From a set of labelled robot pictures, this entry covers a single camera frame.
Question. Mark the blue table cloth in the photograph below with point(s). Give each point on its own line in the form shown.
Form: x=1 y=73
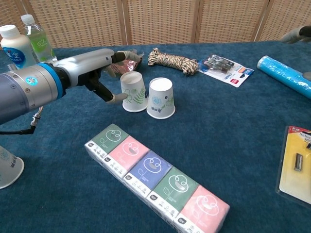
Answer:
x=218 y=121

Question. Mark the yellow razor blister pack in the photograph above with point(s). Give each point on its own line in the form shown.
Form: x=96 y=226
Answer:
x=296 y=170

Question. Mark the multicolour tissue pack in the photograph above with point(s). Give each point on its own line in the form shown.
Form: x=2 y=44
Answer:
x=158 y=174

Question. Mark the bag of brown snack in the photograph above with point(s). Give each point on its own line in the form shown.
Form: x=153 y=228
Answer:
x=126 y=66

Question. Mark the clear bottle green label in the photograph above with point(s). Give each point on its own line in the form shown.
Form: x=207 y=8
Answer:
x=40 y=41

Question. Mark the white milk bottle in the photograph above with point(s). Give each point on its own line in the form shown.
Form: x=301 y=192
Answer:
x=17 y=51

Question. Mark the woven wooden folding screen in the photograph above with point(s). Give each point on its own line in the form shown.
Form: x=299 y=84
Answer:
x=160 y=21

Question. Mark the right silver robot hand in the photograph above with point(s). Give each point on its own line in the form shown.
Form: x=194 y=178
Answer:
x=295 y=36

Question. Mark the blue plastic roll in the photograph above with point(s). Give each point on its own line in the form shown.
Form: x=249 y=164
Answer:
x=281 y=72

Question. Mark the battery blister pack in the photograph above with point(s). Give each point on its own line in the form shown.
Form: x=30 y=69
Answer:
x=226 y=69

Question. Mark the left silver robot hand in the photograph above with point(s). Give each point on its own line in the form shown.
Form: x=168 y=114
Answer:
x=85 y=65

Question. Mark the white floral paper cup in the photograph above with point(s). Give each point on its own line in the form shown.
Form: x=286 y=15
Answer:
x=160 y=99
x=9 y=170
x=133 y=92

